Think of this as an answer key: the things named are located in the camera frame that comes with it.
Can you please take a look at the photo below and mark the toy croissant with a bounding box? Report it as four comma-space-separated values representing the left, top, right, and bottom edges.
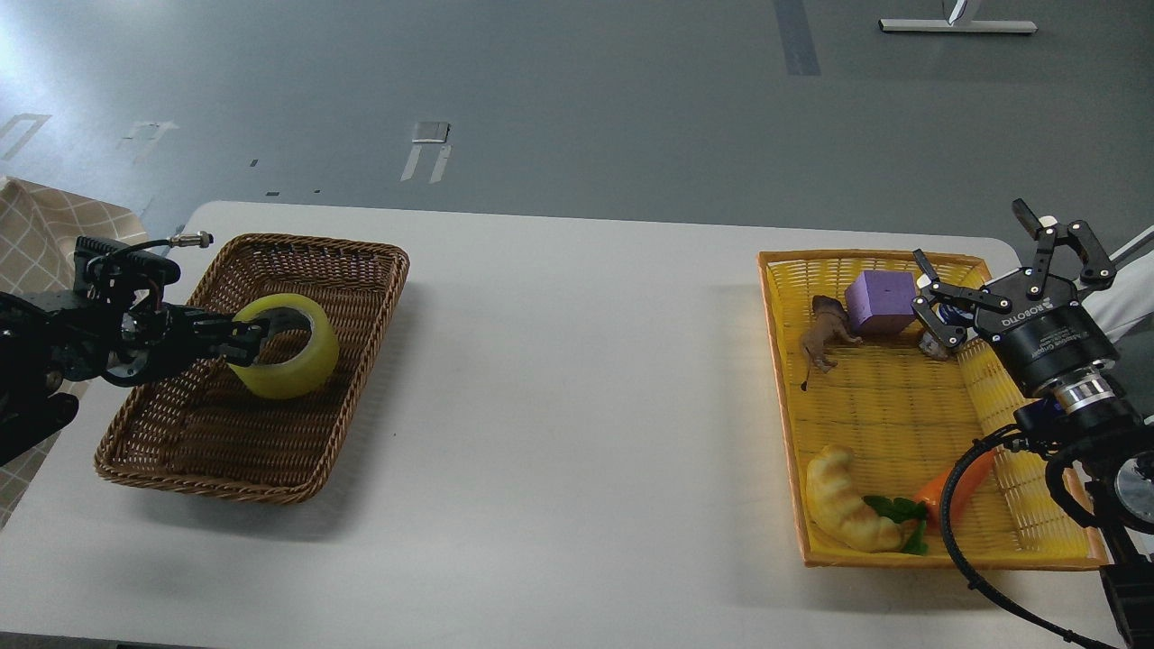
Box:
804, 443, 914, 553

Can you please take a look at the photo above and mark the small jar blue lid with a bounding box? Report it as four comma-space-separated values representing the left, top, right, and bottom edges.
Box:
919, 303, 975, 361

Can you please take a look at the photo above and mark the toy carrot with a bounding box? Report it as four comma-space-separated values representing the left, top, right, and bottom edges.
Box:
863, 452, 996, 557

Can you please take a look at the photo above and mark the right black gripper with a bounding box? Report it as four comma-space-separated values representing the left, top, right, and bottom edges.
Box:
911, 197, 1121, 398

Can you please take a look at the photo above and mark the beige checkered cloth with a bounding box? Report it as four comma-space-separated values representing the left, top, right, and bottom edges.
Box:
0, 177, 149, 534

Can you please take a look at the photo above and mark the brown toy dog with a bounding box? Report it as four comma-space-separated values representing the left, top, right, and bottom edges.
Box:
800, 294, 863, 375

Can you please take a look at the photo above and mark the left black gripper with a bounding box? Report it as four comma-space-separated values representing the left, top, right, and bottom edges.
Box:
100, 305, 272, 388

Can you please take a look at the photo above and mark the yellow tape roll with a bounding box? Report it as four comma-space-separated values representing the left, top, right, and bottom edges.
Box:
230, 293, 340, 401

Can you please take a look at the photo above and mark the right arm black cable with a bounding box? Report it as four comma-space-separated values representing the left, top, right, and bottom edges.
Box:
938, 427, 1119, 649

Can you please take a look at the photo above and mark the purple foam cube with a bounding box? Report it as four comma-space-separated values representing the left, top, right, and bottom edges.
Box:
844, 270, 915, 335

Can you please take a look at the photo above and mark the yellow plastic basket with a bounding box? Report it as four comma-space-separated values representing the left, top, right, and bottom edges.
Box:
758, 249, 1108, 570

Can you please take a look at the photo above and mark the white clothed person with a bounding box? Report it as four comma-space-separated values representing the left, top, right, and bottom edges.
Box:
1082, 251, 1153, 343

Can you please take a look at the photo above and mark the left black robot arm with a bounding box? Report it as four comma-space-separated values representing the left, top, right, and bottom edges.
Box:
1, 233, 272, 463

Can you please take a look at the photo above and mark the white metal stand base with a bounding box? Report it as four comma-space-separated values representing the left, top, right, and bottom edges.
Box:
877, 1, 1039, 36

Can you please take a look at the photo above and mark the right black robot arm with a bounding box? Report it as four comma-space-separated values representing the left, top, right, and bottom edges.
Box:
911, 200, 1153, 648

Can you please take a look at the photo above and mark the brown wicker basket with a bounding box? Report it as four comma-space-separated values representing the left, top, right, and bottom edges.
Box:
93, 233, 409, 503

